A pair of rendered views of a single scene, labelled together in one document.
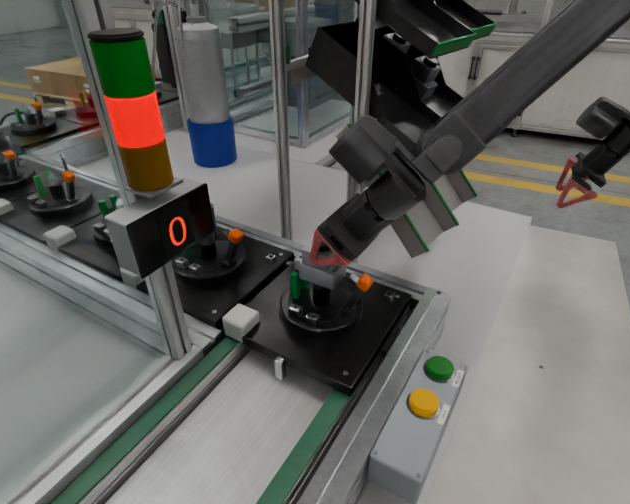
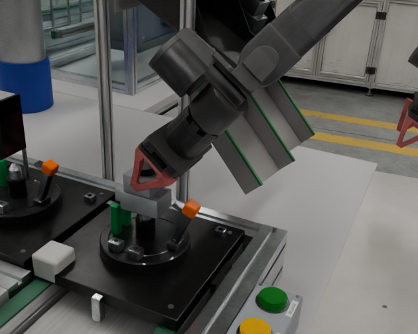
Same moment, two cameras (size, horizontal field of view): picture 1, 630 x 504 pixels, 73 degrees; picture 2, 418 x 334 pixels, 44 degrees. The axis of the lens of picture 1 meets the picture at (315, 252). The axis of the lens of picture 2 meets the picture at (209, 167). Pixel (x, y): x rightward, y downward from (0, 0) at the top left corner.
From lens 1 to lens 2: 0.12 m
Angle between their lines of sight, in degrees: 10
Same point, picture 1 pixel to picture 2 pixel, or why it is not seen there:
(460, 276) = (301, 221)
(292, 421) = not seen: outside the picture
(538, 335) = (382, 276)
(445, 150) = (261, 59)
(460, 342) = (300, 285)
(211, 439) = not seen: outside the picture
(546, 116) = (401, 75)
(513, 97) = (323, 12)
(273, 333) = (91, 270)
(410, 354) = (242, 287)
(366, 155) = (186, 66)
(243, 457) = not seen: outside the picture
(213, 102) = (27, 40)
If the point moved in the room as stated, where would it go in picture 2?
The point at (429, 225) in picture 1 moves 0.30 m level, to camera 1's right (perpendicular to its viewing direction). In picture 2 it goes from (264, 162) to (411, 161)
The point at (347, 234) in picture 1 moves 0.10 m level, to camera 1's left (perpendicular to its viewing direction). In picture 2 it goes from (170, 151) to (91, 151)
